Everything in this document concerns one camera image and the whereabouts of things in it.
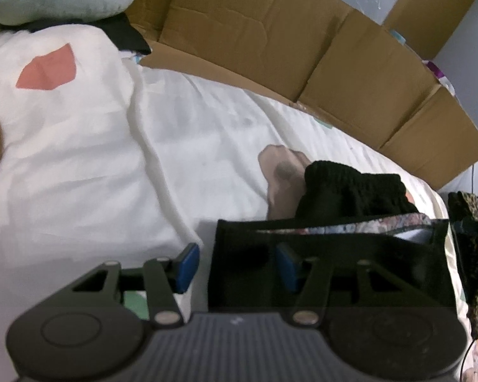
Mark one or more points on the black cloth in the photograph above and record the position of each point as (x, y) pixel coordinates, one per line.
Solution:
(119, 36)

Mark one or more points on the brown cardboard sheet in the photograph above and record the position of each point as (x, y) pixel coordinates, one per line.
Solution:
(302, 51)

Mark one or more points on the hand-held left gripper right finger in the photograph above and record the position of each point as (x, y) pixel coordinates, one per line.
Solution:
(287, 271)

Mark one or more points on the white bear-print blanket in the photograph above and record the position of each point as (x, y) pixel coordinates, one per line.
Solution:
(143, 159)

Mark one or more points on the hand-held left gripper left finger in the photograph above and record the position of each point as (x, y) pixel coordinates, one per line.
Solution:
(187, 267)

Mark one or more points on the brown cardboard box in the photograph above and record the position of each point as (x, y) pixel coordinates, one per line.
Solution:
(434, 12)

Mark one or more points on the leopard-print cloth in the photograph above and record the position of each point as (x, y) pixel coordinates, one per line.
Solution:
(476, 254)

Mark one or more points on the black bear-print garment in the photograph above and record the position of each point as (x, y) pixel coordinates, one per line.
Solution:
(342, 254)

